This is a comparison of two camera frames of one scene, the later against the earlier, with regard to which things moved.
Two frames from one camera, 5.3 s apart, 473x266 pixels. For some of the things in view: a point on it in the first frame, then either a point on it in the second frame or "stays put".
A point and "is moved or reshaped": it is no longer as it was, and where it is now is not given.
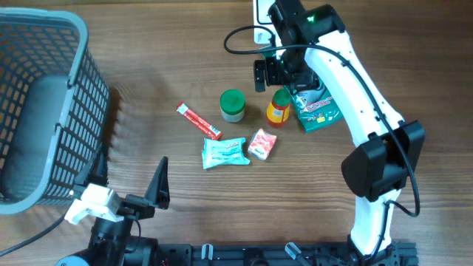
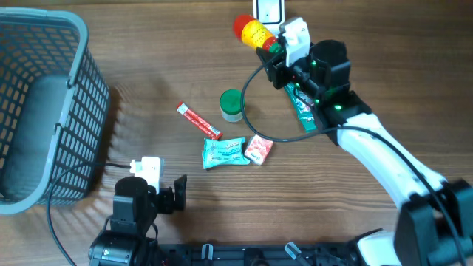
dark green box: x=315 y=108 stays put
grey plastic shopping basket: x=55 y=107 stays put
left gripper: x=157 y=195 → x=167 y=196
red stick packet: x=206 y=128 stays put
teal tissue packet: x=224 y=152 stays put
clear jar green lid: x=232 y=105 stays put
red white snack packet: x=261 y=144 is moved or reshaped
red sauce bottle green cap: x=278 y=110 → x=254 y=33
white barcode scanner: x=263 y=36 stays put
